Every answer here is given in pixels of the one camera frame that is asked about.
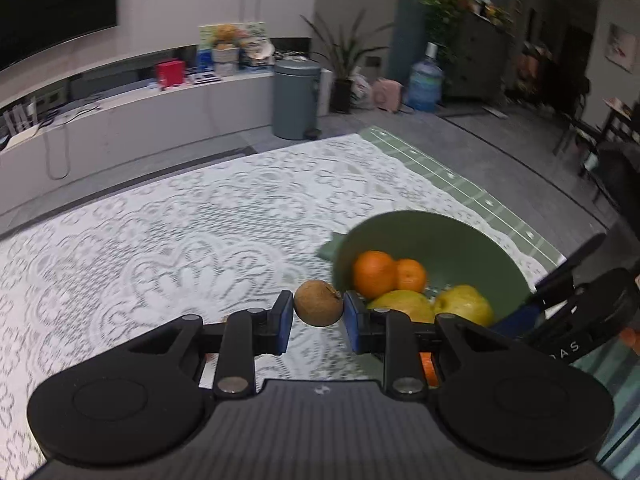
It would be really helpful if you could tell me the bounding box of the grey trash can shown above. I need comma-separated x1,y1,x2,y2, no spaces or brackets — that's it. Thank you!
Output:
272,58,322,141

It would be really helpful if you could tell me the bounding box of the yellow pear with red blush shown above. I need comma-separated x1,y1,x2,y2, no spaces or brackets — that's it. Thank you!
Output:
366,290,436,324

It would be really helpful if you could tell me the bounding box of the black television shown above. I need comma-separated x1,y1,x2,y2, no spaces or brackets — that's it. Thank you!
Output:
0,0,121,73

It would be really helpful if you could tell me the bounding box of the long grey TV cabinet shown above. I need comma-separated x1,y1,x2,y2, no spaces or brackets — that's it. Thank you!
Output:
0,67,333,216

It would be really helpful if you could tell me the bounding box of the red box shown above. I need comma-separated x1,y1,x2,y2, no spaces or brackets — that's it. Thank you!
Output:
155,59,187,91

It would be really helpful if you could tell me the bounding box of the white plastic bag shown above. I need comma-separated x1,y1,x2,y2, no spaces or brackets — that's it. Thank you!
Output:
350,74,376,109

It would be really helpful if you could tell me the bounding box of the black cable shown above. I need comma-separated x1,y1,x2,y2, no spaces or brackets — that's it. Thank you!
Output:
44,110,72,181

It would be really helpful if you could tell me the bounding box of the dark dining table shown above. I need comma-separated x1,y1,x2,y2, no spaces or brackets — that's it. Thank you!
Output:
602,97,640,143

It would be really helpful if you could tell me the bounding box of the pale wall picture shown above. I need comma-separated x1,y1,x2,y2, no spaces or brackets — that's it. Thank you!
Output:
604,22,638,73

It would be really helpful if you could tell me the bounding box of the leafy green plant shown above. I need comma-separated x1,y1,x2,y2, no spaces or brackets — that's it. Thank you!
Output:
417,0,516,51

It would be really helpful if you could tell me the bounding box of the potted plant with long leaves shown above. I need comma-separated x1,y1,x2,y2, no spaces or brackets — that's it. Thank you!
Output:
300,10,396,115

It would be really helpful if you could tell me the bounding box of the dark cabinet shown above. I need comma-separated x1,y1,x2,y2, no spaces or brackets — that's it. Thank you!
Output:
445,12,513,103

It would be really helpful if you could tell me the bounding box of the yellow green pear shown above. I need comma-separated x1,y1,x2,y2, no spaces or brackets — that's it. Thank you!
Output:
434,284,496,327

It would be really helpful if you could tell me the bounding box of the white lace tablecloth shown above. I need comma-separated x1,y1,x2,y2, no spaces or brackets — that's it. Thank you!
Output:
0,132,568,480

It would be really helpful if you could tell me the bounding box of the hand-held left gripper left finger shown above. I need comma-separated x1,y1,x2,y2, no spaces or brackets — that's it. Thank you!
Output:
120,290,295,399

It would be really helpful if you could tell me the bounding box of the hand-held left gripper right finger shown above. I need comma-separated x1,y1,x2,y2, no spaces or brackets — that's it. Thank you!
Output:
344,290,533,400

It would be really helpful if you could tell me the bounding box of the colourful printed box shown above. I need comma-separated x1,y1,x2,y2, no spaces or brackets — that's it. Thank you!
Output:
199,22,266,77

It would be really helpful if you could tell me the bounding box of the blue water jug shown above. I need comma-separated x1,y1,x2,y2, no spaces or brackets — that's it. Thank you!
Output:
407,42,445,113

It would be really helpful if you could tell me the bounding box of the green bowl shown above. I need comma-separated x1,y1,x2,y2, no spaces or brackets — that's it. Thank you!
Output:
320,210,540,333

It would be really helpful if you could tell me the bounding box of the dark sofa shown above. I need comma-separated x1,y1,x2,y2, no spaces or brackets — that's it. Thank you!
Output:
595,142,640,266

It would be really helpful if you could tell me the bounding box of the dark dining chair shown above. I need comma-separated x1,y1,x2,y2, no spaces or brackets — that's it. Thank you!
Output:
552,77,606,176

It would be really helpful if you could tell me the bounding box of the brown kiwi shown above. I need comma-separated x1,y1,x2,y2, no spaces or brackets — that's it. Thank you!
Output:
293,280,346,327

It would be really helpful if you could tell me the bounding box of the pink bag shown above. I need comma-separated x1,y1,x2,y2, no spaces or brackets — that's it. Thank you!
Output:
372,77,403,112

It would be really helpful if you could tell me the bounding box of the white router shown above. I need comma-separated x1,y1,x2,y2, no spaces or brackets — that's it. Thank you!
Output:
0,100,39,136

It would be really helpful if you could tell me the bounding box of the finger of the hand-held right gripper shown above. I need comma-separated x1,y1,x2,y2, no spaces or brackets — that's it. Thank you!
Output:
531,232,609,310
489,289,597,362

